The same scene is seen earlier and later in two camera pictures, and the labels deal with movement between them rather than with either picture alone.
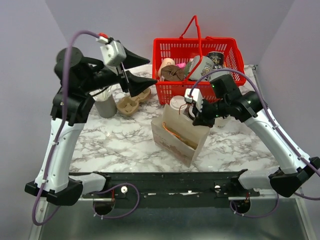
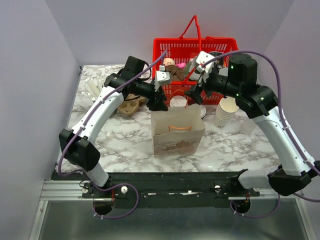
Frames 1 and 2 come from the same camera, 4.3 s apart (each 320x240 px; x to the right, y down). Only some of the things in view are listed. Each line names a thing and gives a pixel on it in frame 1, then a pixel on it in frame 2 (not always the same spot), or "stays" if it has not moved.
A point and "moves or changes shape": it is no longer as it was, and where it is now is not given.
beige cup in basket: [165, 62] stays
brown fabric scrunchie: [172, 73] stays
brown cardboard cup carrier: [129, 105] stays
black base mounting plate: [175, 189] stays
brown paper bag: [176, 136] moves or changes shape
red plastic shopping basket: [192, 62] stays
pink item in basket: [182, 65] stays
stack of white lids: [190, 111] moves or changes shape
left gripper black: [135, 83] to [158, 104]
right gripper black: [202, 120] to [195, 92]
